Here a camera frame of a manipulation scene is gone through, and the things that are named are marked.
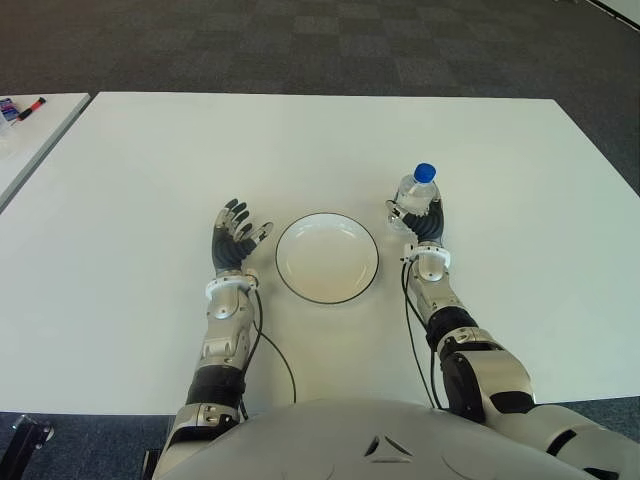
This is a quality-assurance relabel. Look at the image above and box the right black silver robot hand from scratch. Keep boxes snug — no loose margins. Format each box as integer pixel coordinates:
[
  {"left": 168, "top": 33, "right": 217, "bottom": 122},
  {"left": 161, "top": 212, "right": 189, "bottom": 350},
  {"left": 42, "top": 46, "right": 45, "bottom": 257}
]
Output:
[{"left": 384, "top": 197, "right": 446, "bottom": 246}]

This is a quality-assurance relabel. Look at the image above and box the black wheeled stand base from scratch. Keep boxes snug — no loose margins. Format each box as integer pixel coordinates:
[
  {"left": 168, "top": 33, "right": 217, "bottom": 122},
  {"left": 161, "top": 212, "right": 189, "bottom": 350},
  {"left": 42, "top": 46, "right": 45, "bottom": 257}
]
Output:
[{"left": 0, "top": 413, "right": 54, "bottom": 480}]

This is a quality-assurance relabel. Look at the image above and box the clear water bottle blue cap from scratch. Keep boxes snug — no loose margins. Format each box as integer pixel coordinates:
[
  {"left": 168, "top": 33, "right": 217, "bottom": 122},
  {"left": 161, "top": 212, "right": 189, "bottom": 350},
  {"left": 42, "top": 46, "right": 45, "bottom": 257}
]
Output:
[{"left": 387, "top": 161, "right": 442, "bottom": 232}]

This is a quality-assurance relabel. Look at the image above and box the red black marker pen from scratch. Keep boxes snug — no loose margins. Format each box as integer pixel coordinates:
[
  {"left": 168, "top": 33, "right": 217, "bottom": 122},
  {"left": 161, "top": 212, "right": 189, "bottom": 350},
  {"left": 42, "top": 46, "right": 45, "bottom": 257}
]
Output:
[{"left": 13, "top": 97, "right": 48, "bottom": 124}]

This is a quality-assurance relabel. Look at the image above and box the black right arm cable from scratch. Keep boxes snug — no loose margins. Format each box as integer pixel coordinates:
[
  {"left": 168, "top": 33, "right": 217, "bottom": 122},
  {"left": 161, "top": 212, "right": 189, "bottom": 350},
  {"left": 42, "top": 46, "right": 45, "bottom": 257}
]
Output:
[{"left": 399, "top": 259, "right": 451, "bottom": 410}]

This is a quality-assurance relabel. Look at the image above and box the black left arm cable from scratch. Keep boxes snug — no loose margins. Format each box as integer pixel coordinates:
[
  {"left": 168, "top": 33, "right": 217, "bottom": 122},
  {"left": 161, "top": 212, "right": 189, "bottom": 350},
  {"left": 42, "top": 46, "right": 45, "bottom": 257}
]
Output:
[{"left": 244, "top": 287, "right": 299, "bottom": 419}]

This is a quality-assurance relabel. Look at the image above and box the white side table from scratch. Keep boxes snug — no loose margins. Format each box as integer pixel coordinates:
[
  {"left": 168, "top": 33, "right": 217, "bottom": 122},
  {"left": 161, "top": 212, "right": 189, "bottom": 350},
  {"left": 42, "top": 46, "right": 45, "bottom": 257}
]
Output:
[{"left": 0, "top": 92, "right": 92, "bottom": 211}]

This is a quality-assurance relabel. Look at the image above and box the grey robot torso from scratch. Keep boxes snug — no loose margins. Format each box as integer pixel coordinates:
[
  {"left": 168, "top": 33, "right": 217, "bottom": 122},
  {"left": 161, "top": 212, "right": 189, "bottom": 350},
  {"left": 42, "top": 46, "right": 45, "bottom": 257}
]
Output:
[{"left": 154, "top": 397, "right": 640, "bottom": 480}]

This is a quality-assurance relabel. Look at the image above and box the white plate black rim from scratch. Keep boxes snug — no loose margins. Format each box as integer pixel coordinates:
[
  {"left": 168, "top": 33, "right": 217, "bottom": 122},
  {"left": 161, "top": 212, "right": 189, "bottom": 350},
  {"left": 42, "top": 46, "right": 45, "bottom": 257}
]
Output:
[{"left": 275, "top": 212, "right": 380, "bottom": 305}]

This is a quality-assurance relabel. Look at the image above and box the white wall panel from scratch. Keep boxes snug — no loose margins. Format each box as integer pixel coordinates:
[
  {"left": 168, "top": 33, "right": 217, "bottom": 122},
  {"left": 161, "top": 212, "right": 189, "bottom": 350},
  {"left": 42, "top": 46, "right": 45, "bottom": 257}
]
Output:
[{"left": 587, "top": 0, "right": 640, "bottom": 26}]

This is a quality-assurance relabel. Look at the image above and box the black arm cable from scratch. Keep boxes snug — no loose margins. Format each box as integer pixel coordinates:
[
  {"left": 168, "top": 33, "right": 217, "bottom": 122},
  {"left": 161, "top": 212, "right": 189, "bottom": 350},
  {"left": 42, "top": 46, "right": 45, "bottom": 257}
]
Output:
[
  {"left": 399, "top": 259, "right": 451, "bottom": 410},
  {"left": 244, "top": 287, "right": 299, "bottom": 419}
]

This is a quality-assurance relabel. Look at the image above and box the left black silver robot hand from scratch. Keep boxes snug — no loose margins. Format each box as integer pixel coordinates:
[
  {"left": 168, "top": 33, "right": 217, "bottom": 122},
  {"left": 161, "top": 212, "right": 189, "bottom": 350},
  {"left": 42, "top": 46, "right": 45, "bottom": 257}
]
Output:
[{"left": 212, "top": 198, "right": 275, "bottom": 274}]

